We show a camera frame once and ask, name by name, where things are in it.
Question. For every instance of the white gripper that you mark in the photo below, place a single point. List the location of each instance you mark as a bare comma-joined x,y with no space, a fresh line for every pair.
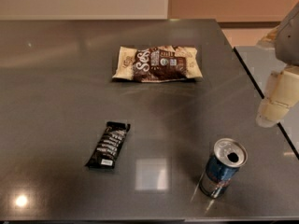
289,40

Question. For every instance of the black rxbar chocolate bar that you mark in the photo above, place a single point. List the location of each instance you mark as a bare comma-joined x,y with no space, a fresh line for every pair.
109,146

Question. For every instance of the brown chip bag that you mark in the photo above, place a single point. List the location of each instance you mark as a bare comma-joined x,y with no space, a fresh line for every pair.
158,64

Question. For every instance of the grey side table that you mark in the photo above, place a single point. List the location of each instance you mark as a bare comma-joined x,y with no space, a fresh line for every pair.
259,64

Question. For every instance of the blue silver drink can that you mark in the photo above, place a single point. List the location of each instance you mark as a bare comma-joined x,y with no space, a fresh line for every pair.
227,158

